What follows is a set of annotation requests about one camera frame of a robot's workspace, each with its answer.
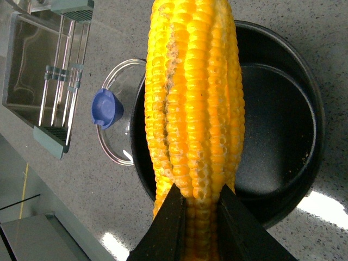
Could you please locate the metal sink drying rack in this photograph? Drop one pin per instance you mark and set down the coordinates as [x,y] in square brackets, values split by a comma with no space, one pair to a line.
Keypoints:
[62,78]

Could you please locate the yellow corn cob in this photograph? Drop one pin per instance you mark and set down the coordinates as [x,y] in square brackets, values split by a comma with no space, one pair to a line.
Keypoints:
[194,112]

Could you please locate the glass lid with blue knob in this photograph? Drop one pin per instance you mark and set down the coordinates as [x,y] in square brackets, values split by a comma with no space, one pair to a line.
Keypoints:
[112,109]

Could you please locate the dark blue saucepan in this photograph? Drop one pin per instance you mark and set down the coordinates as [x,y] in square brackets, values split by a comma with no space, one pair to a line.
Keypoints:
[284,125]

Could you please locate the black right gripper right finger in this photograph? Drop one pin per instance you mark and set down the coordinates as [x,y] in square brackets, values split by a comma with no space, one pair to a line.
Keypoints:
[241,236]

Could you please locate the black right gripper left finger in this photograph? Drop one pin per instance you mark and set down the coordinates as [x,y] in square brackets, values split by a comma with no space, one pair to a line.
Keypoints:
[164,240]

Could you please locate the steel sink basin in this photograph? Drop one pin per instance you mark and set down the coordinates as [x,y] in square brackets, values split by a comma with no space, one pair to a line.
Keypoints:
[31,46]

